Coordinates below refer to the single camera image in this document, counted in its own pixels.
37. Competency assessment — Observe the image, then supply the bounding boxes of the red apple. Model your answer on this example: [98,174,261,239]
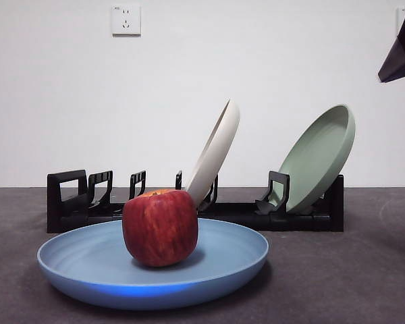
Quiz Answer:
[121,188,200,269]

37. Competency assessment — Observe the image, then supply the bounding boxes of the black plate rack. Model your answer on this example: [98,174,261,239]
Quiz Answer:
[47,169,346,234]

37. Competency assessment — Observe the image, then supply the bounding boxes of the green plate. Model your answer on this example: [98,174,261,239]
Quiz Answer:
[277,103,357,215]

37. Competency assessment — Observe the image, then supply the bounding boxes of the blue plate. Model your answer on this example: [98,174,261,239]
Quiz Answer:
[36,217,270,311]

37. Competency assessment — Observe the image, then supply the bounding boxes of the cream white plate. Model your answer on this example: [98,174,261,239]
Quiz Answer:
[183,98,242,208]

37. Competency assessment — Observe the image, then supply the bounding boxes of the white wall socket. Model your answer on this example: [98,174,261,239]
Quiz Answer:
[111,3,142,38]
[396,6,405,38]

